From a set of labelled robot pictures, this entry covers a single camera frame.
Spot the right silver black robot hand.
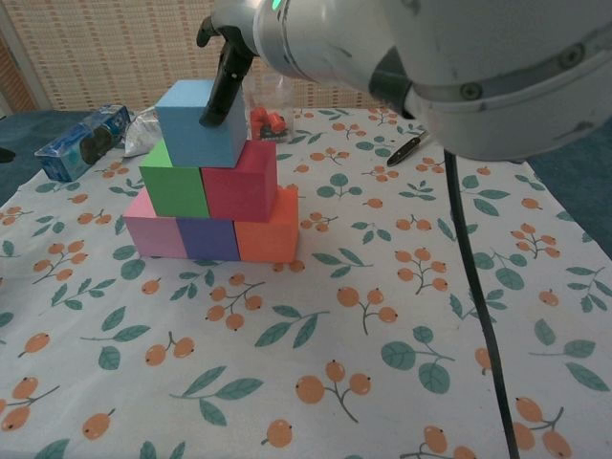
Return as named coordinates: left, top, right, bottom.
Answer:
left=196, top=0, right=262, bottom=128

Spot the light blue foam cube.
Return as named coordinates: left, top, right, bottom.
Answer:
left=155, top=79, right=247, bottom=169

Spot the red foam cube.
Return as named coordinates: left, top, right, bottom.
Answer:
left=202, top=140, right=278, bottom=224

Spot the green foam cube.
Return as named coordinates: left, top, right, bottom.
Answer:
left=139, top=140, right=212, bottom=219

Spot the orange foam cube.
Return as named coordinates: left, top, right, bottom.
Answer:
left=233, top=186, right=300, bottom=264

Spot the pink foam cube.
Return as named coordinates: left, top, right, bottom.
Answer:
left=122, top=186, right=189, bottom=260

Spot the clear box with red pieces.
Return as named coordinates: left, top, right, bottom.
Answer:
left=243, top=71, right=295, bottom=144

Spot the bamboo folding screen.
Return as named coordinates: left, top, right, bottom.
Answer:
left=0, top=0, right=417, bottom=116

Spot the silver crumpled snack bag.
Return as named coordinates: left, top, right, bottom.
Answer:
left=122, top=109, right=164, bottom=159

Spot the blue cookie package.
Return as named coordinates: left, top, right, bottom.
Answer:
left=35, top=105, right=133, bottom=183

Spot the purple foam cube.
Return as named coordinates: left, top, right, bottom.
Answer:
left=176, top=217, right=242, bottom=262

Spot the floral patterned tablecloth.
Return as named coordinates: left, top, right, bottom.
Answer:
left=0, top=107, right=612, bottom=459

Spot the dark blue table cover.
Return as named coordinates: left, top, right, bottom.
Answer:
left=0, top=109, right=612, bottom=254

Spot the metal ladle with black handle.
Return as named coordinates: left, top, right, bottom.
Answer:
left=386, top=128, right=430, bottom=166

